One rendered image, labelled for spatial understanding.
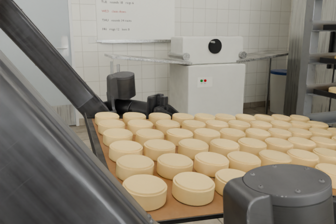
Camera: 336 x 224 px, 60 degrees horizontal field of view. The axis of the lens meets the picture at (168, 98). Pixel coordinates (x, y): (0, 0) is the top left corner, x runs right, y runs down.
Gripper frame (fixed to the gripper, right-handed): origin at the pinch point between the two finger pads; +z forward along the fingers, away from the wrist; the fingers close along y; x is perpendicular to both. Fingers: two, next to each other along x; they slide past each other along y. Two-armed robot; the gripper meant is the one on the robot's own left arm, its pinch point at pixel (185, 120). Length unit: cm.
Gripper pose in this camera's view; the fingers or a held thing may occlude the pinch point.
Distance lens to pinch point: 71.3
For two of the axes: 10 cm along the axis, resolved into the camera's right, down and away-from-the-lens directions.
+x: -4.3, 1.4, -8.9
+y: -0.7, 9.8, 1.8
